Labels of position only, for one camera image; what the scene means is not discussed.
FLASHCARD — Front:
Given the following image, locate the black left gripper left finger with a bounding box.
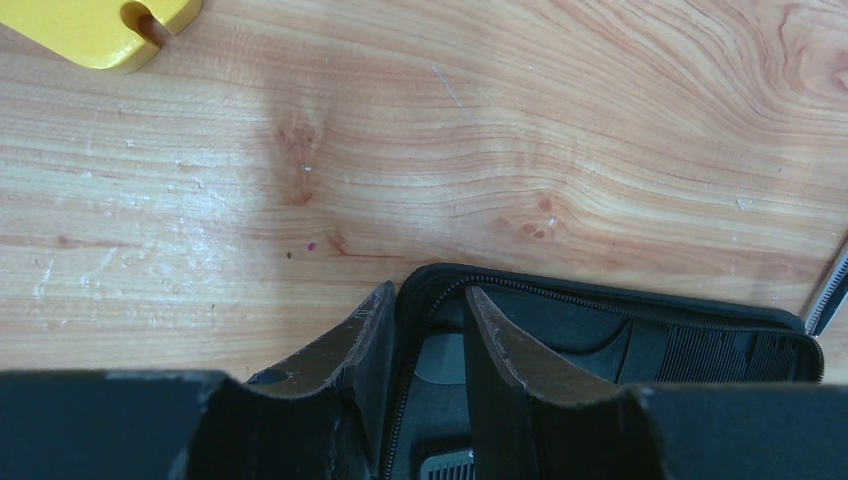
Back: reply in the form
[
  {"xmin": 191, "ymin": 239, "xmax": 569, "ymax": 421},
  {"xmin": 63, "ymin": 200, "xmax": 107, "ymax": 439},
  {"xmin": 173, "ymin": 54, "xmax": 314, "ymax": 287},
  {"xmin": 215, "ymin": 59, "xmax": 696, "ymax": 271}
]
[{"xmin": 1, "ymin": 282, "xmax": 395, "ymax": 479}]

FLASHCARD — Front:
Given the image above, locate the black hair comb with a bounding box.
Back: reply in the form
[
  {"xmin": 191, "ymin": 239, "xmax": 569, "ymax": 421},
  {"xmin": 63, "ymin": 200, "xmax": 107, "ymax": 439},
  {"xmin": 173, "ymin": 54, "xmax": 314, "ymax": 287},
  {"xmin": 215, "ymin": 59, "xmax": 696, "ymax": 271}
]
[{"xmin": 655, "ymin": 327, "xmax": 823, "ymax": 383}]

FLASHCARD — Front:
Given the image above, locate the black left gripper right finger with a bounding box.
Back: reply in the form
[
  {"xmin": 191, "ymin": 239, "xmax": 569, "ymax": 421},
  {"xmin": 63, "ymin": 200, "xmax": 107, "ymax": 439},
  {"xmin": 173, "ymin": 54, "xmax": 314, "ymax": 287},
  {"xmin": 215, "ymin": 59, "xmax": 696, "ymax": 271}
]
[{"xmin": 465, "ymin": 287, "xmax": 847, "ymax": 479}]

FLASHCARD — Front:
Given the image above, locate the black zip tool case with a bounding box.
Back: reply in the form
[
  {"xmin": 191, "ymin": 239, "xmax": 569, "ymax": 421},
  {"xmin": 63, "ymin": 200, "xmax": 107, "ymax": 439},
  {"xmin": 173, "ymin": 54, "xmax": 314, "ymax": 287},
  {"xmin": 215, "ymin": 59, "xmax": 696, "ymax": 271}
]
[{"xmin": 378, "ymin": 263, "xmax": 825, "ymax": 479}]

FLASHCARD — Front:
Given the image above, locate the colourful toy block truck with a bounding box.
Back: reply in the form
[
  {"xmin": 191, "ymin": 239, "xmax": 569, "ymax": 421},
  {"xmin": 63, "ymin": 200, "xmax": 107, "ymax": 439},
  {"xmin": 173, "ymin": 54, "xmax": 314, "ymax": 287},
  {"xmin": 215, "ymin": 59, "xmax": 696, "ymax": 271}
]
[{"xmin": 1, "ymin": 0, "xmax": 203, "ymax": 73}]

